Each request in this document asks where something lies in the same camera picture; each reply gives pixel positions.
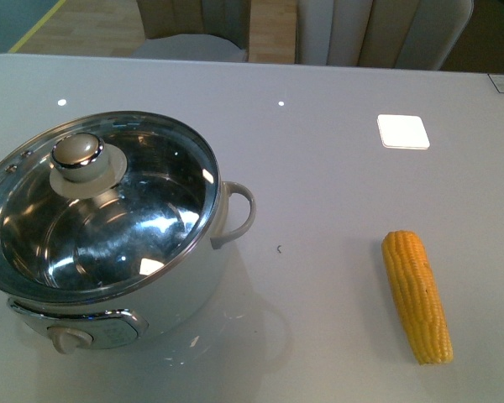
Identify glass pot lid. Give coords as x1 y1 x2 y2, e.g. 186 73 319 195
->
0 111 221 305

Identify yellow corn cob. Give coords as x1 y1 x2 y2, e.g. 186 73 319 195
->
381 230 454 365

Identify white electric cooking pot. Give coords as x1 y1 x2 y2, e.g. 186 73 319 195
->
3 133 256 353

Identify left beige upholstered chair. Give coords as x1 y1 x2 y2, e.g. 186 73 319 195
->
131 0 251 62

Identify beige upholstered chair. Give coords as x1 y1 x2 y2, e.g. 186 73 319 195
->
296 0 474 71
131 0 251 62

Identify right beige upholstered chair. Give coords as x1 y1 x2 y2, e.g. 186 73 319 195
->
296 0 474 71

